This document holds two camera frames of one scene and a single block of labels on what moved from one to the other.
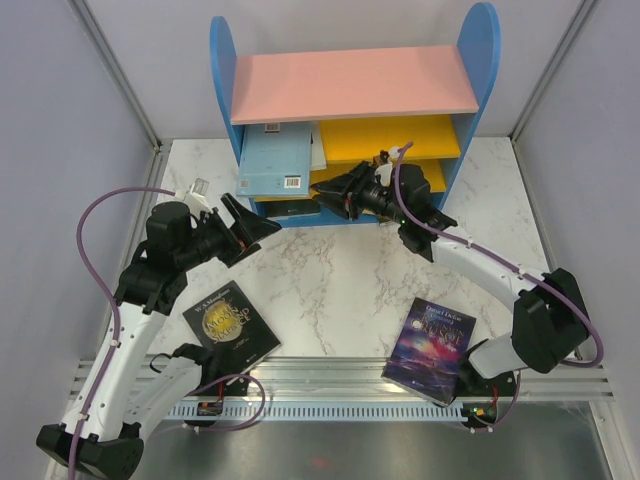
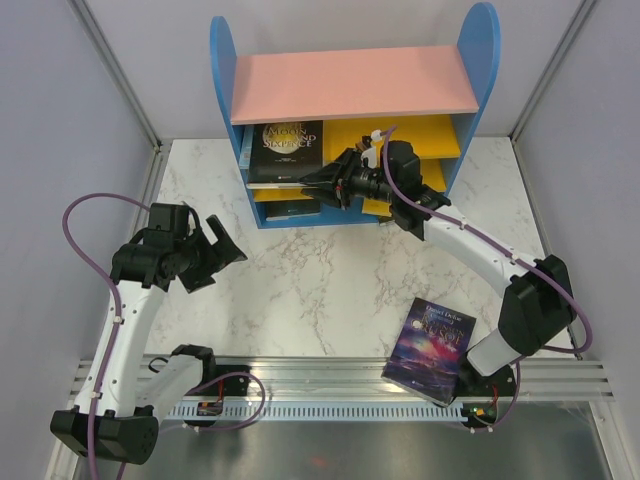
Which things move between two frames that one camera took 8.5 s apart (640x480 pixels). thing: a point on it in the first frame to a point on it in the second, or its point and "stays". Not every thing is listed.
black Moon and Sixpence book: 228,326 to 285,152
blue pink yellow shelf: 299,118 stays
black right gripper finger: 342,185 to 331,174
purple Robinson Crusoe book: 426,352 stays
